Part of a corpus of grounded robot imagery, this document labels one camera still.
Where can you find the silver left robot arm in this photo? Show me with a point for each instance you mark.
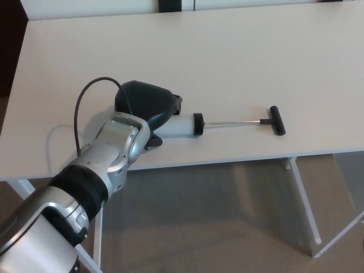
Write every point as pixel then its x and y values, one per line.
pixel 113 148

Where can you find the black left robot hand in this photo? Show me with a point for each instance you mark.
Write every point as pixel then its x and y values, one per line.
pixel 148 99

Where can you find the black partition bracket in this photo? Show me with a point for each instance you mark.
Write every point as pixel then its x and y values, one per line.
pixel 169 5
pixel 331 1

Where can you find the white partition panel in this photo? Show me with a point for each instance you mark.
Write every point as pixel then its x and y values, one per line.
pixel 256 4
pixel 85 8

